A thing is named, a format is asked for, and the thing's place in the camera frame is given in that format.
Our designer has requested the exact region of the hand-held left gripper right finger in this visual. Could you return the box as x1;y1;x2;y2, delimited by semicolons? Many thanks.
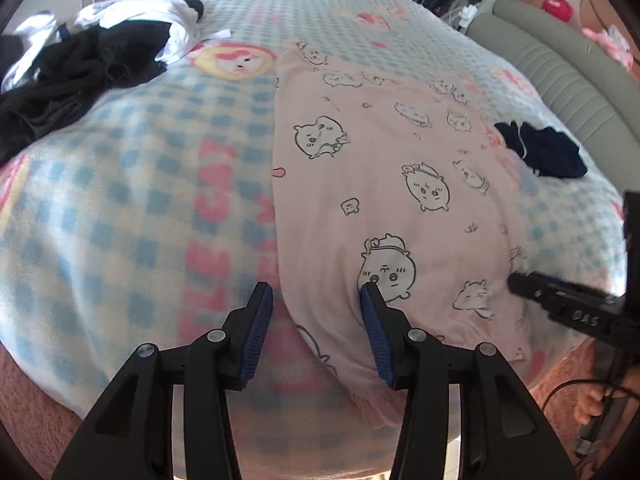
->
359;281;576;480

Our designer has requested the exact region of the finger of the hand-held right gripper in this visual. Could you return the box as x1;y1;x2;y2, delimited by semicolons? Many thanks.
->
507;271;558;313

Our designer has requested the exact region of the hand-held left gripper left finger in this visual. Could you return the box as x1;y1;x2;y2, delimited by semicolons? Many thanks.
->
52;281;275;480

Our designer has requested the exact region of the pink cartoon print pajama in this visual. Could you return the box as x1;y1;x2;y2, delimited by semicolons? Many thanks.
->
270;40;534;432

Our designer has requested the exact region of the black clothes pile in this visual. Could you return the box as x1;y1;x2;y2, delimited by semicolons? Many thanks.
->
0;20;172;167

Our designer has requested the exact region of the person's right hand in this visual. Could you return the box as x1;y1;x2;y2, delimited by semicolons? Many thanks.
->
574;384;609;424

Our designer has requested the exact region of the small navy garment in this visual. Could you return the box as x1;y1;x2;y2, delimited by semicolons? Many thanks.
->
493;120;589;180

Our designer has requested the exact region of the blue checkered fleece blanket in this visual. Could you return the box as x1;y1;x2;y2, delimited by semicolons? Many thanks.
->
0;0;632;477

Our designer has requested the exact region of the grey padded headboard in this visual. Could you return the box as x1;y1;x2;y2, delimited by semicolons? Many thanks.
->
466;0;640;157

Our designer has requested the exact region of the pink fuzzy bed sheet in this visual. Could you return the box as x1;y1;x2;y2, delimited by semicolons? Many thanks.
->
0;337;633;480

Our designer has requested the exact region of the pink and white plush toy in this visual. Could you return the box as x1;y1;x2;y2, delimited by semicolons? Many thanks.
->
582;26;635;68

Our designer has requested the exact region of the red plush toy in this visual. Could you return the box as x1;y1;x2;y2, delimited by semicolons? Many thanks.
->
542;0;574;23

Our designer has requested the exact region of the white garment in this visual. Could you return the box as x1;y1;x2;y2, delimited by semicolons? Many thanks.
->
2;0;234;92

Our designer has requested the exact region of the black cable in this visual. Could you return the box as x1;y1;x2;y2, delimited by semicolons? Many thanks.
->
541;379;617;408

